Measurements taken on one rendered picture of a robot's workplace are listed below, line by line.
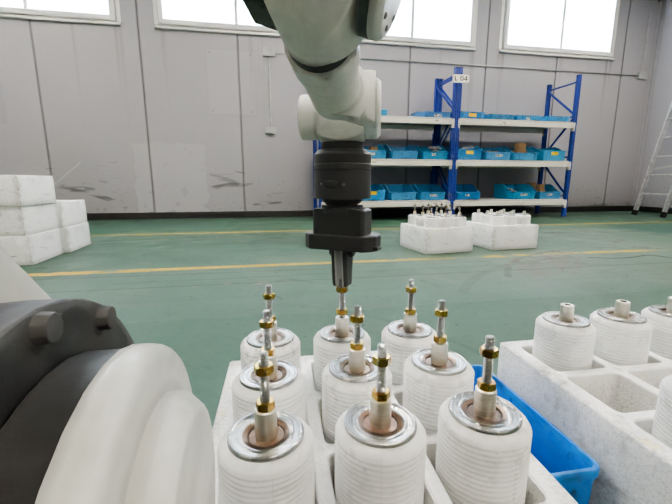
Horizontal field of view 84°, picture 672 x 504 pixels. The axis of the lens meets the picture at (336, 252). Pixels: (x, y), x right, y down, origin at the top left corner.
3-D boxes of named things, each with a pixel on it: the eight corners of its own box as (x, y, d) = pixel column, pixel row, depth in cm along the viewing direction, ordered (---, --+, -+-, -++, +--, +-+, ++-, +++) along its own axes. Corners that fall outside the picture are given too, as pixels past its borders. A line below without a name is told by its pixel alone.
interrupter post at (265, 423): (266, 426, 39) (265, 398, 38) (283, 435, 38) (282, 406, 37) (249, 439, 37) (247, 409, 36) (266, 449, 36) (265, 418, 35)
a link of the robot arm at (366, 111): (380, 144, 58) (380, 112, 45) (323, 145, 59) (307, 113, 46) (381, 103, 58) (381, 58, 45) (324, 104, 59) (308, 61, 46)
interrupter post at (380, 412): (374, 416, 41) (374, 388, 40) (394, 422, 40) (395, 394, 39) (365, 428, 39) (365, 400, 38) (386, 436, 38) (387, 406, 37)
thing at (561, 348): (597, 422, 68) (611, 328, 64) (550, 427, 66) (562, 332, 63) (558, 393, 77) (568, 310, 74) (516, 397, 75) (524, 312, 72)
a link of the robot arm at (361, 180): (293, 249, 58) (291, 171, 55) (320, 240, 66) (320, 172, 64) (370, 256, 53) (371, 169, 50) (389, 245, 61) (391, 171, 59)
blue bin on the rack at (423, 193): (406, 198, 547) (406, 184, 543) (430, 198, 555) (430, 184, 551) (420, 200, 499) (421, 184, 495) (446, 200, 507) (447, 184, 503)
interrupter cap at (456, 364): (479, 370, 51) (479, 365, 51) (435, 383, 47) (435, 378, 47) (441, 348, 57) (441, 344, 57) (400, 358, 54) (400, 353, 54)
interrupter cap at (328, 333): (370, 330, 64) (370, 326, 64) (356, 348, 57) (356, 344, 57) (329, 324, 67) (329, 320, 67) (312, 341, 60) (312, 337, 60)
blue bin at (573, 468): (594, 543, 52) (606, 468, 50) (524, 556, 50) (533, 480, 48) (478, 414, 81) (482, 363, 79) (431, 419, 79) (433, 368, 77)
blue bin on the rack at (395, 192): (378, 199, 538) (378, 184, 534) (403, 198, 545) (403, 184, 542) (390, 200, 490) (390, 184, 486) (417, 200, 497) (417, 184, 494)
